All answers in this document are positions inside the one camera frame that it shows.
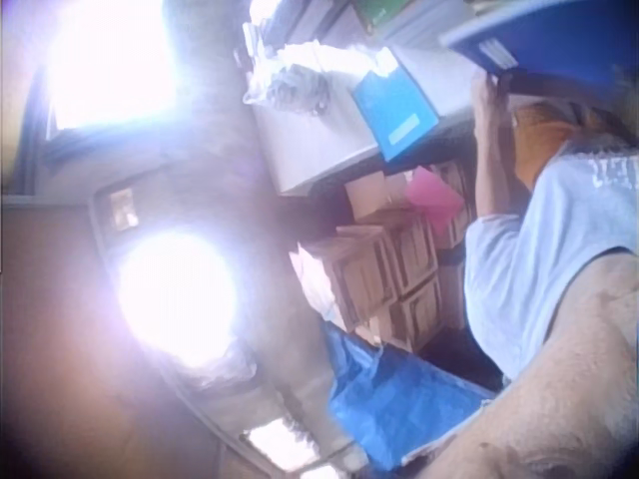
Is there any person's left hand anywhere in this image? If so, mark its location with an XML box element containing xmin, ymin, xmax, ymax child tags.
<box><xmin>469</xmin><ymin>67</ymin><xmax>516</xmax><ymax>121</ymax></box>

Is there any large blue folder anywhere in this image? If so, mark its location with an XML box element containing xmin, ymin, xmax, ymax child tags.
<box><xmin>438</xmin><ymin>0</ymin><xmax>636</xmax><ymax>97</ymax></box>

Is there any orange cloth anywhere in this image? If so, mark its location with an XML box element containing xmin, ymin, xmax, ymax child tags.
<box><xmin>512</xmin><ymin>98</ymin><xmax>618</xmax><ymax>192</ymax></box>

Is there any small blue folder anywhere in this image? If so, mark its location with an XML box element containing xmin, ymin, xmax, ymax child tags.
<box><xmin>351</xmin><ymin>69</ymin><xmax>440</xmax><ymax>164</ymax></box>

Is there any pink folder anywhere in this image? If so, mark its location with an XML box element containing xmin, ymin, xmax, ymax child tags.
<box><xmin>403</xmin><ymin>167</ymin><xmax>466</xmax><ymax>236</ymax></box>

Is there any white plastic bag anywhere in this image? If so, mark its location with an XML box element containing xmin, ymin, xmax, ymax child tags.
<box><xmin>243</xmin><ymin>42</ymin><xmax>395</xmax><ymax>117</ymax></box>

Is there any white table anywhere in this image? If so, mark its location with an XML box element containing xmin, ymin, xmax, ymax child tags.
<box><xmin>249</xmin><ymin>44</ymin><xmax>481</xmax><ymax>197</ymax></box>

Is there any stack of cardboard boxes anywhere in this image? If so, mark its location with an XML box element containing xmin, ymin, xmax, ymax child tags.
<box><xmin>289</xmin><ymin>159</ymin><xmax>476</xmax><ymax>351</ymax></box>

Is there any blue tarp bag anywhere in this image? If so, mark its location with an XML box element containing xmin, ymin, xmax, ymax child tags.
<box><xmin>321</xmin><ymin>318</ymin><xmax>496</xmax><ymax>473</ymax></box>

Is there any window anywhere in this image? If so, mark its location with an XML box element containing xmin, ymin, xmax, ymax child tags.
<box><xmin>27</xmin><ymin>0</ymin><xmax>189</xmax><ymax>144</ymax></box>

